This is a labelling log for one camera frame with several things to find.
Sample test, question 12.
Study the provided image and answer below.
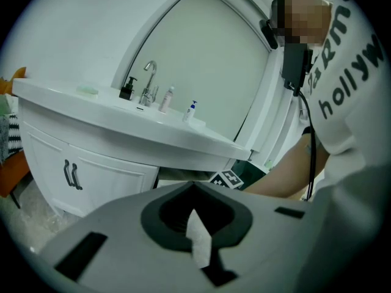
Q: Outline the chrome faucet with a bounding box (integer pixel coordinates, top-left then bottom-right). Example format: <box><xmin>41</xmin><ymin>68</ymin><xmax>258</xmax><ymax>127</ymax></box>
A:
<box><xmin>139</xmin><ymin>60</ymin><xmax>159</xmax><ymax>107</ymax></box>

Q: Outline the person's head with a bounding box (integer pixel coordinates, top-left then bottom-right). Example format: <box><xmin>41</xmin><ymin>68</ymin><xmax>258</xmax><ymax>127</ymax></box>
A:
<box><xmin>271</xmin><ymin>0</ymin><xmax>333</xmax><ymax>47</ymax></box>

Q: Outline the black harness cable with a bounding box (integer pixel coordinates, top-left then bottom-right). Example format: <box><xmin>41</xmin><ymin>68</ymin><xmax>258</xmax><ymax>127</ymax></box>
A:
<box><xmin>298</xmin><ymin>89</ymin><xmax>318</xmax><ymax>201</ymax></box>

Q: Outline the white cabinet drawer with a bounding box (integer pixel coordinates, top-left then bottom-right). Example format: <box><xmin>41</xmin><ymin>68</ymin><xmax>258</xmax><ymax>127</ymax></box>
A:
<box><xmin>154</xmin><ymin>168</ymin><xmax>216</xmax><ymax>190</ymax></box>

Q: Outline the gray knitted cloth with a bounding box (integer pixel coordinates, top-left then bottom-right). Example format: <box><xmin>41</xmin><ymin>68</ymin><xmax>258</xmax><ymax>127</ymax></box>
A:
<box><xmin>0</xmin><ymin>114</ymin><xmax>10</xmax><ymax>164</ymax></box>

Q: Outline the white blue pump bottle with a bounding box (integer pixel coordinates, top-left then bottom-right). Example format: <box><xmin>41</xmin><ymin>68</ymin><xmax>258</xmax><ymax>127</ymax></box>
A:
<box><xmin>182</xmin><ymin>100</ymin><xmax>199</xmax><ymax>123</ymax></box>

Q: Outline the black door handle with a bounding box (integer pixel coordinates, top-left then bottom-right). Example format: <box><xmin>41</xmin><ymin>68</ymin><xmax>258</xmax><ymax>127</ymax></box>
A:
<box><xmin>70</xmin><ymin>162</ymin><xmax>83</xmax><ymax>191</ymax></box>
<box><xmin>63</xmin><ymin>159</ymin><xmax>74</xmax><ymax>189</ymax></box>

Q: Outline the person in white t-shirt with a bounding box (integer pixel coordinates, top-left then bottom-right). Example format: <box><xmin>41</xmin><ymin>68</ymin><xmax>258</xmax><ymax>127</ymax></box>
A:
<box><xmin>293</xmin><ymin>0</ymin><xmax>391</xmax><ymax>286</ymax></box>

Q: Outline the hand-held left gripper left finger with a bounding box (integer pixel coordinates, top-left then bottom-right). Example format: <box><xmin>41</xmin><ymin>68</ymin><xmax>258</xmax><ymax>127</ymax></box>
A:
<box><xmin>38</xmin><ymin>180</ymin><xmax>215</xmax><ymax>293</ymax></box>

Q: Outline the white vanity cabinet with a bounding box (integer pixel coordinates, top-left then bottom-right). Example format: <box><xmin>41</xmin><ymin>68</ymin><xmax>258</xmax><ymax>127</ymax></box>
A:
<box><xmin>17</xmin><ymin>99</ymin><xmax>160</xmax><ymax>219</ymax></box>

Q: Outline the pale slim bottle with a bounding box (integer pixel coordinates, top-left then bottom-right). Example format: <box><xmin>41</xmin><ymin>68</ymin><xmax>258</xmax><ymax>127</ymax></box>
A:
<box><xmin>158</xmin><ymin>86</ymin><xmax>175</xmax><ymax>114</ymax></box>

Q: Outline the white sink countertop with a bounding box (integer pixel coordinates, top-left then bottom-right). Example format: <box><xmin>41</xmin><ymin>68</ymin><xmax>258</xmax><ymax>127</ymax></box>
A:
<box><xmin>12</xmin><ymin>78</ymin><xmax>252</xmax><ymax>166</ymax></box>

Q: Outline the wall mirror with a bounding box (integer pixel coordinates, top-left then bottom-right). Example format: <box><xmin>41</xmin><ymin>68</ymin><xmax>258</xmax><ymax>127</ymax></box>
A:
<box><xmin>119</xmin><ymin>0</ymin><xmax>273</xmax><ymax>161</ymax></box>

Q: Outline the dark green white bathtub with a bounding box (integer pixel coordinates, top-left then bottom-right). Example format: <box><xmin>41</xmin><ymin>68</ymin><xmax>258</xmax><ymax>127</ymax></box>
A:
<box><xmin>235</xmin><ymin>159</ymin><xmax>271</xmax><ymax>192</ymax></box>

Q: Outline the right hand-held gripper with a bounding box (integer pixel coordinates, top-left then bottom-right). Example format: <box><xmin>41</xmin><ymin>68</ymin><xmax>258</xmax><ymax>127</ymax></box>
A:
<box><xmin>208</xmin><ymin>169</ymin><xmax>245</xmax><ymax>192</ymax></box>

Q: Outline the black head-mounted camera rig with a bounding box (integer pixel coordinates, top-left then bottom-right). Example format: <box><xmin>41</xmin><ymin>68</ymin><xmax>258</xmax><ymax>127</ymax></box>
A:
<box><xmin>258</xmin><ymin>18</ymin><xmax>315</xmax><ymax>97</ymax></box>

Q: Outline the person's right forearm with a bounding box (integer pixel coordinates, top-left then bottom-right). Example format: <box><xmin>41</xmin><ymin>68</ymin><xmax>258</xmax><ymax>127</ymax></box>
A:
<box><xmin>243</xmin><ymin>129</ymin><xmax>331</xmax><ymax>200</ymax></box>

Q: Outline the black soap dispenser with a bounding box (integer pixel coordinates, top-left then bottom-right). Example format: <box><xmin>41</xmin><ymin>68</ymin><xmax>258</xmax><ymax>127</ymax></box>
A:
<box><xmin>119</xmin><ymin>76</ymin><xmax>138</xmax><ymax>101</ymax></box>

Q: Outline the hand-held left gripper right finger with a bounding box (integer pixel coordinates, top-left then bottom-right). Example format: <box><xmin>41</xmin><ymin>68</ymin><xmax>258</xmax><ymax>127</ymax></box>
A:
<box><xmin>192</xmin><ymin>180</ymin><xmax>320</xmax><ymax>293</ymax></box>

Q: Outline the white cabinet door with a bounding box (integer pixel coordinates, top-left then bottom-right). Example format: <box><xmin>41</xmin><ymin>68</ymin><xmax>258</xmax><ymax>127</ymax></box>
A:
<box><xmin>21</xmin><ymin>122</ymin><xmax>76</xmax><ymax>209</ymax></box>
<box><xmin>68</xmin><ymin>145</ymin><xmax>155</xmax><ymax>209</ymax></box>

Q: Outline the pale green cloth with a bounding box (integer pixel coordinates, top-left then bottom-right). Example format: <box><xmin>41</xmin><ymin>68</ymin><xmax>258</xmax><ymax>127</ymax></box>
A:
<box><xmin>0</xmin><ymin>93</ymin><xmax>19</xmax><ymax>115</ymax></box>

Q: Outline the black white striped blanket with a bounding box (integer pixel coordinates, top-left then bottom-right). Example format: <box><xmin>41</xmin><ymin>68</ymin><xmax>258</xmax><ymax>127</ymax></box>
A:
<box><xmin>7</xmin><ymin>113</ymin><xmax>22</xmax><ymax>155</ymax></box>

